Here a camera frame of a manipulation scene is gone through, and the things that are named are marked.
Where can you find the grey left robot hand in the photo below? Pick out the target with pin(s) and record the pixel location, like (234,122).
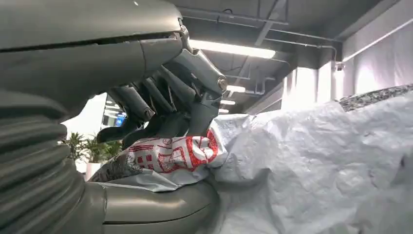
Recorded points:
(80,58)

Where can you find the white parcel with red print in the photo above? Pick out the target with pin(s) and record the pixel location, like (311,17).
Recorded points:
(174,155)

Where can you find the blue lit monitor screen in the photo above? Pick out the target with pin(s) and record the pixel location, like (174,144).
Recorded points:
(120,120)

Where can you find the green potted plant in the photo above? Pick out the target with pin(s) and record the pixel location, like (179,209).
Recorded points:
(113,148)
(75,147)
(95,150)

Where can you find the white plant pot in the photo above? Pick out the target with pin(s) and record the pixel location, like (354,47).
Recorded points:
(93,169)

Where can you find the ribbed grey left arm sleeve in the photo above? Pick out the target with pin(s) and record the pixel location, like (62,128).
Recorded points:
(32,161)

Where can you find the black and white speckled parcel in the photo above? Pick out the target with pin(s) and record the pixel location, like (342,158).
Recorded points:
(113,169)
(371,97)

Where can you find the long ceiling lamp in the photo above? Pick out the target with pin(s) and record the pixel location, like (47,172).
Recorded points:
(232,49)

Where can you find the small ceiling lamp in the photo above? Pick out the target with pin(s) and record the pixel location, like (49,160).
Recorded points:
(227,102)
(235,88)
(223,111)

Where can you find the large white woven parcel bag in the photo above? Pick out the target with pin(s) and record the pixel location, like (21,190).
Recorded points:
(306,168)

